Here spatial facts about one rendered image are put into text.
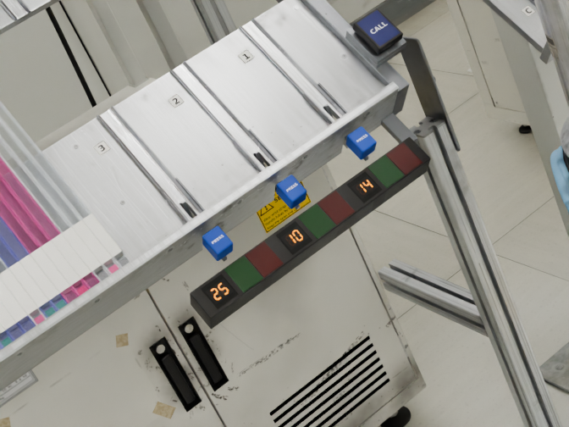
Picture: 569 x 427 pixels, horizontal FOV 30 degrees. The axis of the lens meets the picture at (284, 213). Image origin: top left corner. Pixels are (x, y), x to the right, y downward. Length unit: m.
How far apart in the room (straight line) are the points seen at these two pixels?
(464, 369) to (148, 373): 0.66
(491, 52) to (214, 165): 1.39
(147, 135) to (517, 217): 1.26
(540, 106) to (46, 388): 0.83
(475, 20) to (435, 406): 0.98
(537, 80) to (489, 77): 1.03
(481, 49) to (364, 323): 1.00
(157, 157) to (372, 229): 1.34
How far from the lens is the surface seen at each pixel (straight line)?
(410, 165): 1.30
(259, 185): 1.24
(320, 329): 1.74
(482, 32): 2.56
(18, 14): 1.42
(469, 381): 1.99
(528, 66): 1.59
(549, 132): 1.64
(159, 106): 1.32
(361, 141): 1.29
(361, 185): 1.28
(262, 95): 1.33
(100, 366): 1.58
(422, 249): 2.41
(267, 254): 1.23
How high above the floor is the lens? 1.23
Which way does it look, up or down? 26 degrees down
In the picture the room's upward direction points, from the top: 26 degrees counter-clockwise
